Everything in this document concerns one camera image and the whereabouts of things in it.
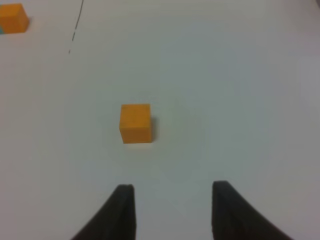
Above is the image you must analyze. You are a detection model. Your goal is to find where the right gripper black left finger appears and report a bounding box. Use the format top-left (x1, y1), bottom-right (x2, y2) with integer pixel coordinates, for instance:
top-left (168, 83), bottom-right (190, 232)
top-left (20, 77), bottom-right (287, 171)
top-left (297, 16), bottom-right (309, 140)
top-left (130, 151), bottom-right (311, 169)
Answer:
top-left (73, 184), bottom-right (137, 240)

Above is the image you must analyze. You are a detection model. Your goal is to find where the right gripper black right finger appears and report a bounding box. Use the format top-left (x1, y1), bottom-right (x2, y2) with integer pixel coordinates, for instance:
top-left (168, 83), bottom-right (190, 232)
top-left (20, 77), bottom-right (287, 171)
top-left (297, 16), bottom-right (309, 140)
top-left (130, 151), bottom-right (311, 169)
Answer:
top-left (211, 180), bottom-right (290, 240)

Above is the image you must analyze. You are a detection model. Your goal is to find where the orange template block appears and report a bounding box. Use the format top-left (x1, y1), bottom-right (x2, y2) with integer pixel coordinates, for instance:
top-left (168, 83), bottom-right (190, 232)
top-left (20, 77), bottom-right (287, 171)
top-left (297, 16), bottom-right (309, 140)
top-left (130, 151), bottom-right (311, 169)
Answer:
top-left (0, 3), bottom-right (30, 34)

